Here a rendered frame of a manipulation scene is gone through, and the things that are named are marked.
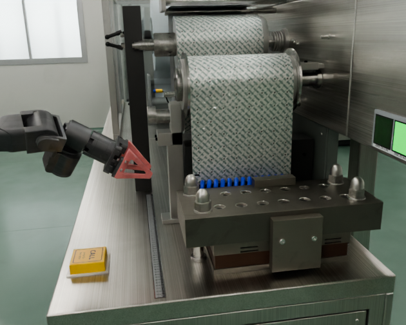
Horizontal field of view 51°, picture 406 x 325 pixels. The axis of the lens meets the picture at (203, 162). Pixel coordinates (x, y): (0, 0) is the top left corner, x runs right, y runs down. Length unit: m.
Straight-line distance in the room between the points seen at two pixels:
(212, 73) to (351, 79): 0.29
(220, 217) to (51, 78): 5.91
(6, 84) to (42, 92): 0.50
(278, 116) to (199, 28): 0.35
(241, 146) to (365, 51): 0.33
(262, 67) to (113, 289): 0.56
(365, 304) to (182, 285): 0.36
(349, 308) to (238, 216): 0.29
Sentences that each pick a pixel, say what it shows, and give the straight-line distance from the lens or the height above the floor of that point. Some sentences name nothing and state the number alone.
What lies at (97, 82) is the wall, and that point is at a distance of 6.54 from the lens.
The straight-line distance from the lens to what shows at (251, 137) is 0.99.
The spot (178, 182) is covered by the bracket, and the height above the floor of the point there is 1.01.
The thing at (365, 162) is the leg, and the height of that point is 1.01.
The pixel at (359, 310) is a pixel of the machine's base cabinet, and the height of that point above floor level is 0.82.
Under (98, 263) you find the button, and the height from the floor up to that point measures 0.92.
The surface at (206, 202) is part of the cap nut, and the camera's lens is 0.82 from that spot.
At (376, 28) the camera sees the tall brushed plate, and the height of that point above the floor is 1.36.
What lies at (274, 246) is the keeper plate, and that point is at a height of 0.97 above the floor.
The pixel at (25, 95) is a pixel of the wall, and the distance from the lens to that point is 6.72.
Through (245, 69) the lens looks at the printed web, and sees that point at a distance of 0.97.
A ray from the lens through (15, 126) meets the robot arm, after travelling 0.91.
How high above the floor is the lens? 1.36
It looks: 17 degrees down
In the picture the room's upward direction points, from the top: 2 degrees counter-clockwise
